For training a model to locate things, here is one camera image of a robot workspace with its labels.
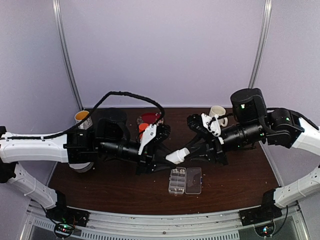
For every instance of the red floral plate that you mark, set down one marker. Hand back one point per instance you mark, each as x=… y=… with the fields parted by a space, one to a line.
x=148 y=118

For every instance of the white pills in organizer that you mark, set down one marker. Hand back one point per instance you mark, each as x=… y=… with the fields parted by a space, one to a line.
x=178 y=171

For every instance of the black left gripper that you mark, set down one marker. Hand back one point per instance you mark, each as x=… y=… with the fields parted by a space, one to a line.
x=150 y=158

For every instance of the white pill bottle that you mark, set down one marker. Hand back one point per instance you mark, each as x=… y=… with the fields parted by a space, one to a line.
x=178 y=156

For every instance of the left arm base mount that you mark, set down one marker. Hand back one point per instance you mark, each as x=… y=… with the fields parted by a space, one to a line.
x=66 y=219

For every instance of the left aluminium frame post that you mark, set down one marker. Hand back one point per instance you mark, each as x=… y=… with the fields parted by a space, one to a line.
x=65 y=53

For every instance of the cream ribbed mug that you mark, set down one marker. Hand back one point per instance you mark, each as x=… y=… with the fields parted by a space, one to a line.
x=219 y=111

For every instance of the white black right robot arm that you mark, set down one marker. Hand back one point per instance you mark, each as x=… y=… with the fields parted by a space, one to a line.
x=255 y=122

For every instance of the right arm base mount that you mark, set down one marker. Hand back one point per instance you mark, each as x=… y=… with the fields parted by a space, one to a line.
x=261 y=218

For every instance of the small silver pills in organizer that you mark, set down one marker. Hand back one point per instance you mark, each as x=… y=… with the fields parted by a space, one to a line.
x=178 y=190

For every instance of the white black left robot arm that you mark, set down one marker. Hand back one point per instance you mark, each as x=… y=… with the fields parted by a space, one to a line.
x=79 y=148

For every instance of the right aluminium frame post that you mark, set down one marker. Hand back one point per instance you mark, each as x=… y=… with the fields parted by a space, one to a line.
x=261 y=44

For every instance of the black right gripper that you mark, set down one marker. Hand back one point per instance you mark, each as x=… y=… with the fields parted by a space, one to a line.
x=216 y=155

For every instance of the orange pill bottle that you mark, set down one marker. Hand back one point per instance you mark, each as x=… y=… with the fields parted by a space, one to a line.
x=142 y=127

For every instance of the yellow interior patterned mug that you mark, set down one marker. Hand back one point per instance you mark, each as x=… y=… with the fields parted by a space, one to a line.
x=82 y=120

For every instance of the clear plastic pill organizer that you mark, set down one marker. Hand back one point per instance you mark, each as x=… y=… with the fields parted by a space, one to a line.
x=191 y=181

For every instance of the aluminium frame post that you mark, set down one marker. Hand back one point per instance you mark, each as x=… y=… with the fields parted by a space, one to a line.
x=261 y=44
x=65 y=53

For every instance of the white scalloped bowl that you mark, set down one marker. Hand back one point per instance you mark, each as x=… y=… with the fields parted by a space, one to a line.
x=81 y=167

